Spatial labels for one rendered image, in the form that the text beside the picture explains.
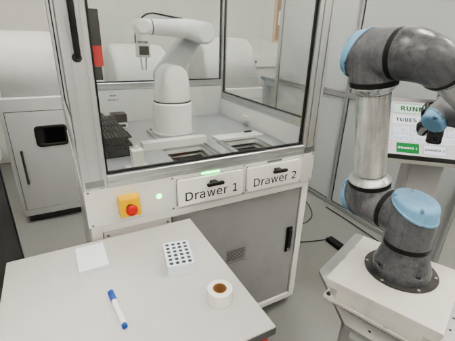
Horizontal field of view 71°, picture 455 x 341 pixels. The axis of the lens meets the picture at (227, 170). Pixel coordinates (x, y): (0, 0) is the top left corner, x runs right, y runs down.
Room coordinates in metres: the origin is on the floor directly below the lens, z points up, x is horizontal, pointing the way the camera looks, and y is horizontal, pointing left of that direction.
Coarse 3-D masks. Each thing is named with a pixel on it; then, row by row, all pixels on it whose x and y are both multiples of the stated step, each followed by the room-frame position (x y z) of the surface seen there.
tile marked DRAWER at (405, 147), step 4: (396, 144) 1.37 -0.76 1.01; (400, 144) 1.37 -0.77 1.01; (404, 144) 1.37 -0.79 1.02; (408, 144) 1.37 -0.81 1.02; (412, 144) 1.36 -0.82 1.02; (416, 144) 1.36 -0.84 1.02; (396, 148) 1.36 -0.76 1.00; (400, 148) 1.36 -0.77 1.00; (404, 148) 1.36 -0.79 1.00; (408, 148) 1.35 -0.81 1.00; (412, 148) 1.35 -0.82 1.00; (416, 148) 1.35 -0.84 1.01; (404, 152) 1.34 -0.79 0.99; (408, 152) 1.34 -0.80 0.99; (412, 152) 1.34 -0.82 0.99; (416, 152) 1.34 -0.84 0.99
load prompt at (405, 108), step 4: (396, 104) 1.50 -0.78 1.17; (400, 104) 1.50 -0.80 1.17; (404, 104) 1.50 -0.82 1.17; (408, 104) 1.49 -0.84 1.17; (412, 104) 1.49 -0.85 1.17; (416, 104) 1.49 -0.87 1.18; (396, 108) 1.49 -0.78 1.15; (400, 108) 1.49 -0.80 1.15; (404, 108) 1.48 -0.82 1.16; (408, 108) 1.48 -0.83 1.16; (412, 108) 1.48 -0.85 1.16; (416, 108) 1.47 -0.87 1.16; (424, 108) 1.47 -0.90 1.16; (396, 112) 1.48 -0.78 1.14; (400, 112) 1.47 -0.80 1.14; (404, 112) 1.47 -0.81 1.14; (408, 112) 1.47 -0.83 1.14; (412, 112) 1.46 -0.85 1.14; (416, 112) 1.46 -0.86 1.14
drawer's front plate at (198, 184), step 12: (240, 168) 1.23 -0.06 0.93; (180, 180) 1.10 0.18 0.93; (192, 180) 1.11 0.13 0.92; (204, 180) 1.13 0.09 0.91; (228, 180) 1.19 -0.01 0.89; (240, 180) 1.21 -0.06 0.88; (180, 192) 1.09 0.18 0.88; (192, 192) 1.11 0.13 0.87; (216, 192) 1.16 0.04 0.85; (228, 192) 1.19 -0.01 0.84; (240, 192) 1.22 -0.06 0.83; (180, 204) 1.08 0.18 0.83
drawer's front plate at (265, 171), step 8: (288, 160) 1.35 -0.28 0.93; (296, 160) 1.36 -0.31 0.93; (248, 168) 1.24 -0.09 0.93; (256, 168) 1.25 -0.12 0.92; (264, 168) 1.27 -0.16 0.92; (272, 168) 1.29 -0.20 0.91; (288, 168) 1.34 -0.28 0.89; (296, 168) 1.36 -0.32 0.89; (248, 176) 1.23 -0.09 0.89; (256, 176) 1.25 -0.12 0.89; (264, 176) 1.27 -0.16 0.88; (272, 176) 1.29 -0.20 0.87; (288, 176) 1.34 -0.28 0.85; (296, 176) 1.36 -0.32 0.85; (248, 184) 1.24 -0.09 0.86; (256, 184) 1.25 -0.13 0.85; (264, 184) 1.28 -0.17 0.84; (272, 184) 1.30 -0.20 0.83; (280, 184) 1.32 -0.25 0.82
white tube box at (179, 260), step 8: (184, 240) 0.89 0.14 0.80; (168, 248) 0.85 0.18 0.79; (176, 248) 0.85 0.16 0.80; (184, 248) 0.85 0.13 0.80; (168, 256) 0.81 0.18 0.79; (176, 256) 0.81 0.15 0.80; (184, 256) 0.81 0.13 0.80; (192, 256) 0.81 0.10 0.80; (168, 264) 0.77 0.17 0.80; (176, 264) 0.77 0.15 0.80; (184, 264) 0.77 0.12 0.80; (192, 264) 0.78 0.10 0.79; (168, 272) 0.76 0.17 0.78; (176, 272) 0.76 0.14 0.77; (184, 272) 0.77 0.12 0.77; (192, 272) 0.78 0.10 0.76
